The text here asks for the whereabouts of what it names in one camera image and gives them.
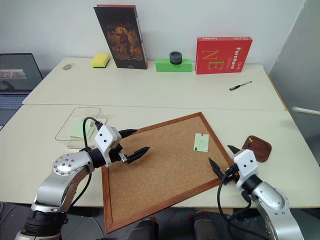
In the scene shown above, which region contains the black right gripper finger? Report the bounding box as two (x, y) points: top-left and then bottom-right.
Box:
(226, 144), (241, 157)
(208, 157), (227, 181)

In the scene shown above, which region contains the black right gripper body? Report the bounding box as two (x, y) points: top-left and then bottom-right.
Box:
(223, 163), (240, 187)

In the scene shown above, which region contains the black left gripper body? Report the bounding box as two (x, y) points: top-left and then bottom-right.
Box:
(109, 130), (130, 165)

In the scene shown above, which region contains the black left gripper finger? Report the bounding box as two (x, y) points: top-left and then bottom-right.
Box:
(126, 146), (151, 164)
(118, 128), (138, 138)

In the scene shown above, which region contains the light green paper note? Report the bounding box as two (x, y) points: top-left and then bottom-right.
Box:
(193, 132), (210, 153)

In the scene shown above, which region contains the wood-framed cork board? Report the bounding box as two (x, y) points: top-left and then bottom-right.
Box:
(101, 111), (235, 234)

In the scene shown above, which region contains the green note stack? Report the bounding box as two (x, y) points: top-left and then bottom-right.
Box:
(70, 121), (95, 141)

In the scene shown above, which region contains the small brown wooden dish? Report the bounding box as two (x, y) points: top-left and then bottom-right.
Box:
(241, 135), (273, 164)

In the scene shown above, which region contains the clear acrylic tray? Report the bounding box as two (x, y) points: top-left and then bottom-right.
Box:
(54, 107), (109, 150)

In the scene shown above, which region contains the black ballpoint pen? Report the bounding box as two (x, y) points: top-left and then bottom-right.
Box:
(229, 80), (253, 92)

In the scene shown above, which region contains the green rectangular block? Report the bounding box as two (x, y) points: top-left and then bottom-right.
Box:
(155, 57), (193, 73)

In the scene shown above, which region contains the yellow sponge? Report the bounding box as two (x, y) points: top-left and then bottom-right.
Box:
(90, 52), (111, 69)

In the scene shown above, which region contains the white rod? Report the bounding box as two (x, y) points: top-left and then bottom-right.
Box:
(292, 106), (320, 116)

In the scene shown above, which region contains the black round cylinder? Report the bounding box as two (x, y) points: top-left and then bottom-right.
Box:
(169, 51), (183, 66)

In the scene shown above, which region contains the red furniture book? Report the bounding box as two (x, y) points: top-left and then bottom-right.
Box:
(195, 36), (253, 75)

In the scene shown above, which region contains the tall dark book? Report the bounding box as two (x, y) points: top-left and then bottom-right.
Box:
(93, 4), (149, 70)

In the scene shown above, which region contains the grey partition panel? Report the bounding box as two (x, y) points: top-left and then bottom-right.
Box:
(269, 0), (320, 167)

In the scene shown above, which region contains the grey laptop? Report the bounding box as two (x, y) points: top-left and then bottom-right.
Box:
(0, 52), (44, 132)

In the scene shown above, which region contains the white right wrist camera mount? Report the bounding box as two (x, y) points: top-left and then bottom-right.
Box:
(232, 149), (259, 190)

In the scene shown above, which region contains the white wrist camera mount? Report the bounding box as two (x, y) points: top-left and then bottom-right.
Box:
(232, 149), (259, 190)
(93, 124), (123, 168)

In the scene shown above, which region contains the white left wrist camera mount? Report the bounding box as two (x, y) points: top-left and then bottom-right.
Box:
(93, 124), (123, 168)

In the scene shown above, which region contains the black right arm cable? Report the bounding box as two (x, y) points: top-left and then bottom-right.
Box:
(216, 172), (256, 240)

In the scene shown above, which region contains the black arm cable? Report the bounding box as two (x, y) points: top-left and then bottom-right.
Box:
(82, 116), (104, 152)
(216, 172), (256, 240)

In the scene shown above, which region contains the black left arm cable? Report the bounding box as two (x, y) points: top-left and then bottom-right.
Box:
(82, 116), (104, 152)

